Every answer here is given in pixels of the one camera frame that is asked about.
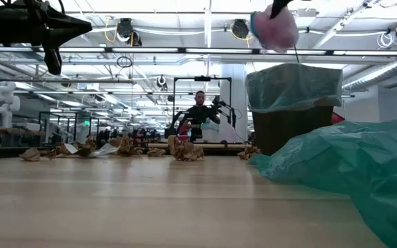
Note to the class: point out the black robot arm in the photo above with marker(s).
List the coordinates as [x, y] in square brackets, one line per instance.
[224, 106]

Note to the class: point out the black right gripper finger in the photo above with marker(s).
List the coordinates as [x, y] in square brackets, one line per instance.
[279, 7]

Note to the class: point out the black aluminium rig frame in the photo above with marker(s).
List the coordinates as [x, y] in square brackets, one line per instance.
[202, 78]

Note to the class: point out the teal trash bag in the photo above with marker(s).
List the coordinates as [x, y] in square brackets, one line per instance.
[357, 172]

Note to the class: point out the white building column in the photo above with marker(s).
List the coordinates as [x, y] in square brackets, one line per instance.
[241, 86]

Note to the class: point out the white paper sheet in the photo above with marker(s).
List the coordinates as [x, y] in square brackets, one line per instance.
[105, 150]
[71, 149]

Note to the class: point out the wooden table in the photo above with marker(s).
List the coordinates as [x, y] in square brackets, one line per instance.
[226, 146]

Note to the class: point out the pink plastic wrapper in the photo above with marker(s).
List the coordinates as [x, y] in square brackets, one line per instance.
[276, 31]

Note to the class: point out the light blue trash bag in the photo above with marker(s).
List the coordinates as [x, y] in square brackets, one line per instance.
[288, 86]

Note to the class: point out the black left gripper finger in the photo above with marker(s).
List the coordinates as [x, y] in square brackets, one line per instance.
[60, 36]
[64, 20]

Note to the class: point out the long overhead light bar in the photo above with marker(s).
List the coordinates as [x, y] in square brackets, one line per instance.
[150, 50]

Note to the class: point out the small brown paper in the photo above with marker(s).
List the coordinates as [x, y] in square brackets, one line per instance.
[156, 152]

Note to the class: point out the large brown paper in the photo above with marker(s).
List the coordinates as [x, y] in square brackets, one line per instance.
[184, 149]

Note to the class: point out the silver ventilation duct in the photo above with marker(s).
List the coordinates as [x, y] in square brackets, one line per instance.
[384, 74]

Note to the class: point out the red storage bin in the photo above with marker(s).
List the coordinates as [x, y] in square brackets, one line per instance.
[336, 118]

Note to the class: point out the person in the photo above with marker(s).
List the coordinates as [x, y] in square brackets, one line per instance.
[200, 113]

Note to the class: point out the red container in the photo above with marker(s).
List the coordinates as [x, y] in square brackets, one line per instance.
[183, 132]

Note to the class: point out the white robot figure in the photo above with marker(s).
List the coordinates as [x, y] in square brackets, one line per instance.
[3, 103]

